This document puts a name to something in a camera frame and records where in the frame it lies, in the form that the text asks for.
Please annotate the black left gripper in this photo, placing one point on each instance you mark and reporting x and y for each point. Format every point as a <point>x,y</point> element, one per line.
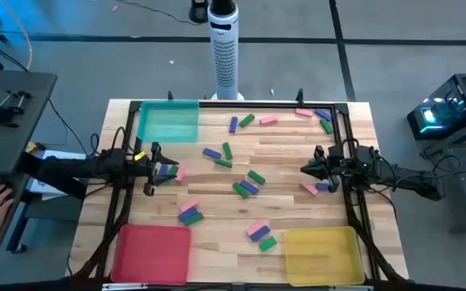
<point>153,169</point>

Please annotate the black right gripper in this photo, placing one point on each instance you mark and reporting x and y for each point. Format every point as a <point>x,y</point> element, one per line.
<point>334,167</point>

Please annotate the blue wooden block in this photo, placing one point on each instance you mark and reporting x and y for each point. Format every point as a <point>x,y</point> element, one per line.
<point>260,233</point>
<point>233,124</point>
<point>212,153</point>
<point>163,169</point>
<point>323,114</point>
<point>249,187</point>
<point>322,186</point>
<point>187,214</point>

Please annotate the green wooden block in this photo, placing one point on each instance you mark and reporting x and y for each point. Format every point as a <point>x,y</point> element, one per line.
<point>268,243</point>
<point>313,160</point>
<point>240,190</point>
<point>326,126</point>
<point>227,150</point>
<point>172,170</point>
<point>223,163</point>
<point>256,177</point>
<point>193,219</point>
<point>246,120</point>

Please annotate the pink wooden block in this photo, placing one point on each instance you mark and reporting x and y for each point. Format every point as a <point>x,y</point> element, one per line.
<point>304,112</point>
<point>189,205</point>
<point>180,173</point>
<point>257,227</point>
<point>268,120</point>
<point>309,188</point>

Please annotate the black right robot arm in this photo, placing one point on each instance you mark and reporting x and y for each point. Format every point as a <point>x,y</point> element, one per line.
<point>403,175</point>

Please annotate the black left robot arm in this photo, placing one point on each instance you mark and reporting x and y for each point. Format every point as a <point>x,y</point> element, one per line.
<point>75,167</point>

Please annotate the teal translucent plastic bin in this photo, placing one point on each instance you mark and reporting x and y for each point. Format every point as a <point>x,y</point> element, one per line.
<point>168,121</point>

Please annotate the yellow translucent plastic bin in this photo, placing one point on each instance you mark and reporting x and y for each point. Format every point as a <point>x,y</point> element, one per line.
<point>324,256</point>

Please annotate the red plastic bin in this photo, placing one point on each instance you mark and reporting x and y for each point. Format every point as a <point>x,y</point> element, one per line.
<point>151,254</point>

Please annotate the white paper box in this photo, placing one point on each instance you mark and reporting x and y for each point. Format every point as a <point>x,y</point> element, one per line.
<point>67,155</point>

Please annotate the white tower fan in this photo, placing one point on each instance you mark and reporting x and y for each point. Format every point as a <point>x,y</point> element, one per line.
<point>225,52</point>

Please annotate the small yellow object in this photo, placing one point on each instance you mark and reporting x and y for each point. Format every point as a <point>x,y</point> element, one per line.
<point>31,147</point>

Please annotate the lit computer tower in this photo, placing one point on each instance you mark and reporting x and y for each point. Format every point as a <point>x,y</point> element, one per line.
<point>459,101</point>

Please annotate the black side desk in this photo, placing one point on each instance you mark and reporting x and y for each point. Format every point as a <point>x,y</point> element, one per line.
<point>10,133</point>

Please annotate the blue desk leg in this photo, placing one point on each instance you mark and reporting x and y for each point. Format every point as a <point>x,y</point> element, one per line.
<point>16,230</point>

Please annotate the black floor stand base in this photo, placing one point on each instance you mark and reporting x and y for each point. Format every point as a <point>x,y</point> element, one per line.
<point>198,10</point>

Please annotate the black clamp holder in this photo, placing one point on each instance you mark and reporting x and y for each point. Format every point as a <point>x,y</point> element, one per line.
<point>2,113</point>

